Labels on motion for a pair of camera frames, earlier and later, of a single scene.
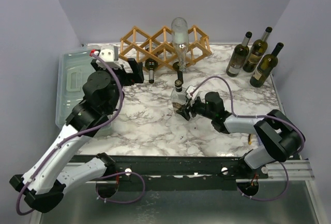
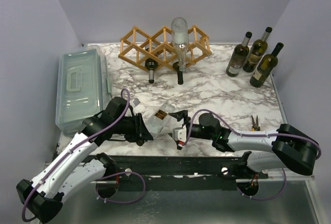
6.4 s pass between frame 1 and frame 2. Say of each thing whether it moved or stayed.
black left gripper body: moved
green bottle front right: stayed
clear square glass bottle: moved
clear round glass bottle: stayed
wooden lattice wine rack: stayed
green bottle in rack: stayed
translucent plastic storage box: stayed
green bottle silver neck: stayed
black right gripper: moved
